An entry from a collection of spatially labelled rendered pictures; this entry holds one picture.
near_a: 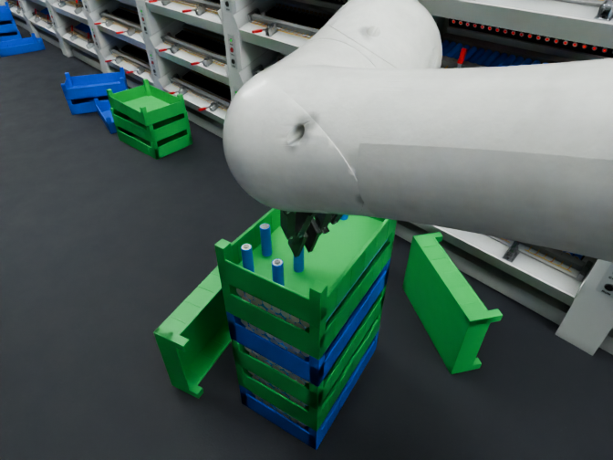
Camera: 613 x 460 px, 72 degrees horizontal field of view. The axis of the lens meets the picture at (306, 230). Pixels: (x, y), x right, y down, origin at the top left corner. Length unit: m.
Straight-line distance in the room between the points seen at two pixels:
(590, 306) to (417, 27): 0.98
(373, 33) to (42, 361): 1.14
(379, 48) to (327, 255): 0.50
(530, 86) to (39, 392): 1.18
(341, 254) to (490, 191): 0.59
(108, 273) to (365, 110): 1.28
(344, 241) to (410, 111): 0.60
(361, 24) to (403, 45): 0.04
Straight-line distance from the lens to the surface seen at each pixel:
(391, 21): 0.37
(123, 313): 1.32
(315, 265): 0.76
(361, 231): 0.84
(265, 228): 0.74
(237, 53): 1.75
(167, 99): 2.13
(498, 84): 0.23
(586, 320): 1.28
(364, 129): 0.24
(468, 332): 1.03
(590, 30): 1.03
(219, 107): 2.04
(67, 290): 1.45
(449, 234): 1.31
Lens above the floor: 0.92
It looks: 38 degrees down
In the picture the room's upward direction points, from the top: straight up
